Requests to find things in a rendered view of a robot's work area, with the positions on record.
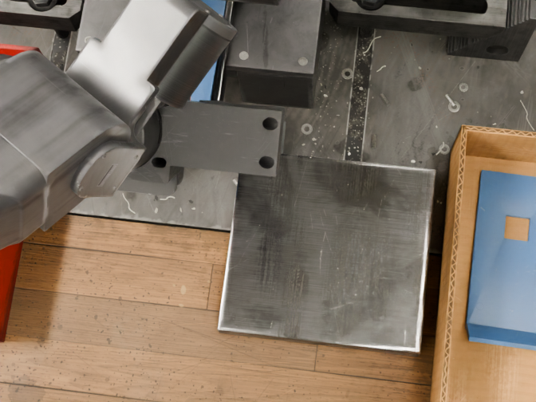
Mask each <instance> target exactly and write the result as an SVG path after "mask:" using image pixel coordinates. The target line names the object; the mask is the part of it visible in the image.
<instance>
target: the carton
mask: <svg viewBox="0 0 536 402"><path fill-rule="evenodd" d="M482 170H486V171H497V172H504V173H510V174H516V175H528V176H534V177H536V132H525V131H518V130H510V129H501V128H486V127H479V126H470V125H462V126H461V128H460V130H459V133H458V135H457V137H456V139H455V142H454V144H453V146H452V148H451V151H450V161H449V172H448V181H447V200H446V211H445V220H444V230H443V249H442V259H441V269H440V280H439V298H438V308H437V318H436V328H435V347H434V357H433V367H432V386H431V396H430V402H536V350H530V349H520V348H514V347H508V346H502V345H492V344H486V343H480V342H474V341H469V340H468V336H467V330H466V329H465V325H466V316H467V302H468V294H469V285H470V277H471V262H472V254H473V246H474V237H475V222H476V215H477V206H478V198H479V183H480V175H481V171H482ZM529 221H530V220H529V219H521V218H515V217H509V216H506V225H505V234H504V238H508V239H515V240H521V241H527V240H528V231H529Z"/></svg>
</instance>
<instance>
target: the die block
mask: <svg viewBox="0 0 536 402"><path fill-rule="evenodd" d="M324 17H325V0H323V3H322V10H321V23H320V29H319V36H318V43H317V56H316V63H315V70H314V76H313V78H306V77H291V76H283V75H274V74H266V73H251V72H243V71H234V70H227V76H228V77H237V78H238V82H239V87H240V91H241V95H242V101H243V102H249V103H257V104H272V105H280V106H288V107H296V108H311V109H312V108H313V105H314V98H315V91H316V84H317V71H318V65H319V57H320V51H321V38H322V31H323V24H324Z"/></svg>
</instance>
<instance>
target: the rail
mask: <svg viewBox="0 0 536 402"><path fill-rule="evenodd" d="M234 5H235V2H231V1H227V6H226V12H225V19H226V20H227V21H228V22H229V23H230V24H231V22H232V16H233V10H234ZM227 50H228V45H227V47H226V48H225V49H224V50H223V52H222V54H221V55H220V56H219V60H218V66H217V72H216V78H215V88H214V94H213V99H212V100H213V101H223V99H224V93H225V88H226V82H227V69H226V71H225V68H226V60H227ZM224 74H225V75H224ZM224 77H225V79H224ZM223 79H224V82H223ZM223 84H224V85H223ZM222 90H223V92H222ZM221 96H222V97H221ZM221 98H222V100H221Z"/></svg>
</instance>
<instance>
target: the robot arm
mask: <svg viewBox="0 0 536 402"><path fill-rule="evenodd" d="M237 32H238V31H237V30H236V29H235V28H234V27H233V26H232V25H231V24H230V23H229V22H228V21H227V20H226V19H225V18H224V17H223V16H222V15H221V14H218V13H217V12H216V11H214V10H213V9H212V8H210V7H209V6H208V5H207V4H206V3H204V2H203V1H201V0H130V1H129V3H128V4H127V5H126V7H125V8H124V10H123V11H122V13H121V14H120V16H119V17H118V19H117V20H116V21H115V23H114V24H113V25H112V27H111V29H110V30H109V31H108V33H107V34H106V35H105V37H104V39H103V40H102V41H101V40H100V39H99V38H96V37H90V38H89V40H88V41H87V42H86V43H85V45H84V47H83V48H82V50H81V51H80V52H79V54H78V55H77V57H76V58H75V60H74V61H73V63H72V64H71V66H70V67H69V68H68V70H67V71H66V72H63V71H61V70H60V69H59V68H58V67H57V66H56V65H55V64H54V63H52V62H51V61H50V60H49V59H47V58H46V57H45V56H44V55H42V54H41V53H39V52H38V51H35V50H29V51H25V52H22V53H19V54H16V55H14V56H10V55H6V54H0V250H1V249H3V248H5V247H7V246H10V245H14V244H17V243H20V242H21V241H23V240H24V239H25V238H27V237H28V236H29V235H31V234H32V233H33V232H34V231H36V229H38V228H39V227H40V228H41V229H42V230H43V231H47V230H48V229H49V228H50V227H51V226H52V225H53V224H54V223H56V222H57V221H58V220H60V219H61V218H62V217H63V216H65V215H66V214H67V213H68V212H70V211H71V210H72V209H73V208H74V207H75V206H76V205H78V204H79V203H80V202H82V201H83V200H84V199H85V198H92V197H109V196H113V195H114V194H115V192H116V191H128V192H135V193H143V194H150V195H164V196H169V195H172V194H173V193H174V192H175V191H176V190H177V188H178V187H177V186H178V185H179V184H180V183H181V182H182V180H183V171H184V168H198V169H205V170H213V171H228V172H235V173H242V174H251V175H265V176H273V177H275V176H276V175H277V173H278V170H279V164H280V155H281V154H282V153H283V147H284V139H285V130H286V122H285V121H284V115H285V107H282V106H267V105H249V104H231V103H227V102H224V101H220V100H199V101H191V95H192V94H193V92H194V91H195V90H196V89H197V87H198V86H199V84H200V83H201V81H202V80H203V78H204V77H205V76H206V75H207V73H208V72H209V70H210V69H211V67H212V66H213V64H214V63H215V62H216V61H217V60H218V58H219V56H220V55H221V54H222V52H223V51H224V49H225V48H226V47H227V45H228V44H229V43H230V41H231V40H232V38H233V37H234V35H236V33H237Z"/></svg>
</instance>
